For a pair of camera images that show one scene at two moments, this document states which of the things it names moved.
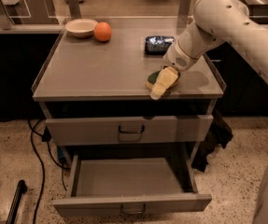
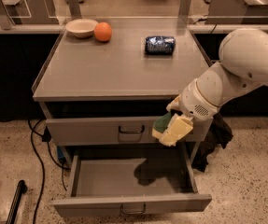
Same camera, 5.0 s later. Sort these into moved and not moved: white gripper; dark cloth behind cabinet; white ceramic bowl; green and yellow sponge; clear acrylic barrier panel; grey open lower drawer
Moved: green and yellow sponge; white gripper
Not moved: white ceramic bowl; grey open lower drawer; clear acrylic barrier panel; dark cloth behind cabinet
